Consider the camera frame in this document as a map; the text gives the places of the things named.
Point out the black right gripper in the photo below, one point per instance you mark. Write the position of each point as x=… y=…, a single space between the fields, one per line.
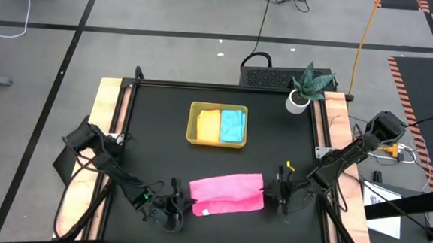
x=280 y=191

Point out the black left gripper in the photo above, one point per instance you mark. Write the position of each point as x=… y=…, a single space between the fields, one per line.
x=174 y=203

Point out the pink microfiber towel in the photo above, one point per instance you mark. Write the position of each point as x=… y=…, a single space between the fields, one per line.
x=227 y=193

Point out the yellow-green plastic bin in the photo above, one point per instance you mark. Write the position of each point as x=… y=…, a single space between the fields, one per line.
x=215 y=145

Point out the blue microfiber towel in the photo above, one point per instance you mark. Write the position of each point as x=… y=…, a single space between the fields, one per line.
x=232 y=126

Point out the orange microfiber towel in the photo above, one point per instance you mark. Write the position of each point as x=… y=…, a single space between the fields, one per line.
x=208 y=125

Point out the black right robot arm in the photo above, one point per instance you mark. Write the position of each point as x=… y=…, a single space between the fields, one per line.
x=354 y=152

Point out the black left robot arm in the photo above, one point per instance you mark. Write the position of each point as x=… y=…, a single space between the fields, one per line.
x=119 y=172

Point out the small yellow tag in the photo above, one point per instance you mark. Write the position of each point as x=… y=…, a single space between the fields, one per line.
x=291 y=166

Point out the snake plant in white pot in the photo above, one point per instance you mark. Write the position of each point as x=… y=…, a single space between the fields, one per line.
x=300 y=102

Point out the light wooden side board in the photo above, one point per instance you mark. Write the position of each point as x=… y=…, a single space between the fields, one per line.
x=105 y=92
x=336 y=106

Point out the black perforated equipment box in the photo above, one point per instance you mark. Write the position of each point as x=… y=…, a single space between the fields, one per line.
x=268 y=77

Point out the small black object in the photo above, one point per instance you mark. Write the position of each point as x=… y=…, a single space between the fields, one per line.
x=378 y=176

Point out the white paper sheet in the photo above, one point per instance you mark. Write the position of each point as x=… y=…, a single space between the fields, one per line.
x=383 y=227

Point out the black sheet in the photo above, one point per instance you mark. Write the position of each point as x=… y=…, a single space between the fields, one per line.
x=65 y=161

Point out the yellow power splitter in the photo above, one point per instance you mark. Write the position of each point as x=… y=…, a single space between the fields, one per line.
x=392 y=150

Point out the black hazard-striped floor mat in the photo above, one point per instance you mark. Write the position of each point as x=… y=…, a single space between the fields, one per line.
x=401 y=1
x=424 y=104

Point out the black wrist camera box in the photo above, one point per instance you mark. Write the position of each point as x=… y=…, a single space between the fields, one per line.
x=320 y=177
x=143 y=199

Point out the black table frame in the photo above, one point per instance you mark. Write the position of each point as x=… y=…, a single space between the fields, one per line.
x=222 y=86

